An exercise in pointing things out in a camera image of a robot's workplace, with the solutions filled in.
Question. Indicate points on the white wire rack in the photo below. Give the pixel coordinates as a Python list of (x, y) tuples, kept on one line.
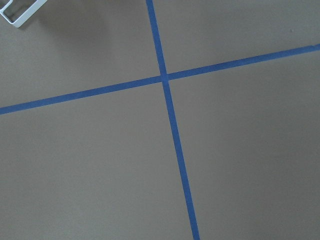
[(17, 12)]

